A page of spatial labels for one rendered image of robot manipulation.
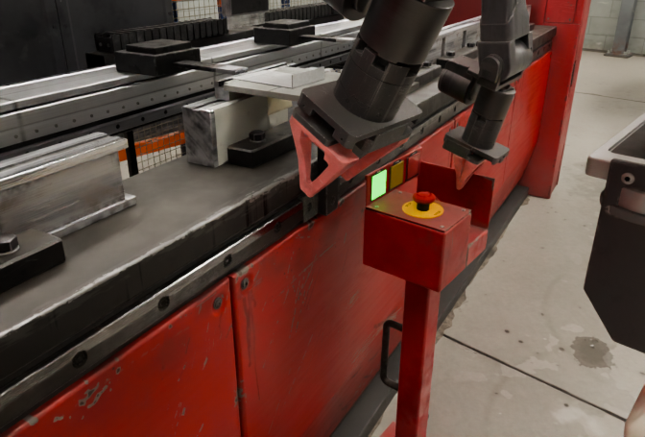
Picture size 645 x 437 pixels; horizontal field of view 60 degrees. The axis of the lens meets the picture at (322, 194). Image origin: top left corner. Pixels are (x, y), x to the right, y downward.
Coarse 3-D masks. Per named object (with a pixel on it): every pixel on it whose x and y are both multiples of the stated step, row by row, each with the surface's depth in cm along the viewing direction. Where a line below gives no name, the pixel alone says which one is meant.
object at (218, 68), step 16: (128, 48) 105; (144, 48) 103; (160, 48) 103; (176, 48) 106; (192, 48) 109; (128, 64) 105; (144, 64) 103; (160, 64) 102; (176, 64) 104; (192, 64) 103; (208, 64) 103; (224, 64) 103
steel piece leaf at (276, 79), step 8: (272, 72) 98; (280, 72) 98; (304, 72) 88; (312, 72) 90; (320, 72) 91; (248, 80) 92; (256, 80) 92; (264, 80) 92; (272, 80) 92; (280, 80) 92; (288, 80) 92; (296, 80) 87; (304, 80) 88; (312, 80) 90; (320, 80) 92
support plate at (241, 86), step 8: (288, 72) 99; (296, 72) 99; (328, 72) 99; (328, 80) 93; (336, 80) 93; (224, 88) 90; (232, 88) 89; (240, 88) 88; (248, 88) 87; (256, 88) 87; (264, 88) 87; (272, 88) 87; (280, 88) 87; (288, 88) 87; (296, 88) 87; (416, 88) 91; (264, 96) 86; (272, 96) 85; (280, 96) 84; (288, 96) 84; (296, 96) 83
